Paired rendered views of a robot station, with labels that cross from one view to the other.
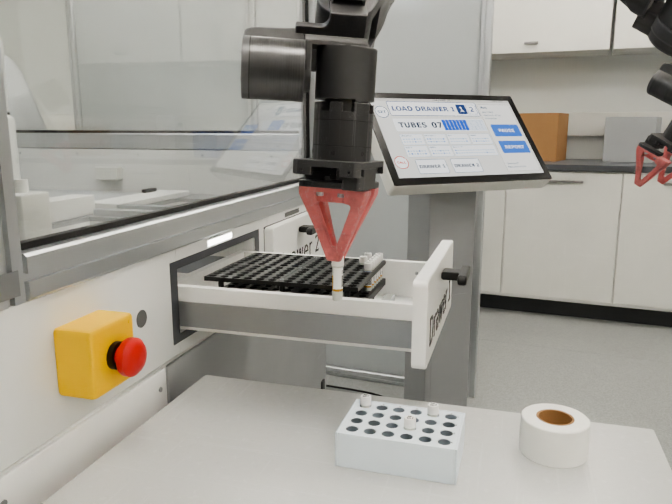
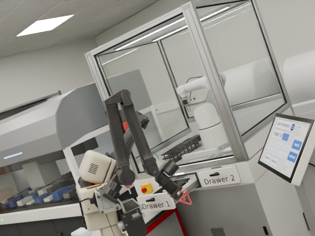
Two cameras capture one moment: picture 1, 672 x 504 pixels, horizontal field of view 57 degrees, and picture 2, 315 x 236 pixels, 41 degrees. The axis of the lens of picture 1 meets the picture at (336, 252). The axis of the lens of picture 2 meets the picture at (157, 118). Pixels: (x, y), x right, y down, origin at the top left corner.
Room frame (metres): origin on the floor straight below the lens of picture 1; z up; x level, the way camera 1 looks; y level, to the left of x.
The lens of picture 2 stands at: (2.09, -2.52, 1.61)
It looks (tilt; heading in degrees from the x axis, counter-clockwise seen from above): 5 degrees down; 113
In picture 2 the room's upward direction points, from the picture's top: 20 degrees counter-clockwise
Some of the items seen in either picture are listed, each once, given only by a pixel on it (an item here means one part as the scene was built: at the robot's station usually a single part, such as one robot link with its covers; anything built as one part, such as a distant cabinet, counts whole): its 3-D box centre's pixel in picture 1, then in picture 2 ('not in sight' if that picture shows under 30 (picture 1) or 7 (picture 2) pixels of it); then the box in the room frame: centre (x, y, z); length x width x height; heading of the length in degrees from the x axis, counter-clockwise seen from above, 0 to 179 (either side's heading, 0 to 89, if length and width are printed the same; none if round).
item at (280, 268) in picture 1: (300, 288); (172, 190); (0.90, 0.05, 0.87); 0.22 x 0.18 x 0.06; 74
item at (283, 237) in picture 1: (296, 243); (218, 177); (1.23, 0.08, 0.87); 0.29 x 0.02 x 0.11; 164
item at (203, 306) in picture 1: (294, 291); (173, 190); (0.90, 0.06, 0.86); 0.40 x 0.26 x 0.06; 74
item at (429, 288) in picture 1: (435, 295); (155, 202); (0.84, -0.14, 0.87); 0.29 x 0.02 x 0.11; 164
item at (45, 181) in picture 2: not in sight; (61, 165); (-0.62, 0.98, 1.13); 1.78 x 1.14 x 0.45; 164
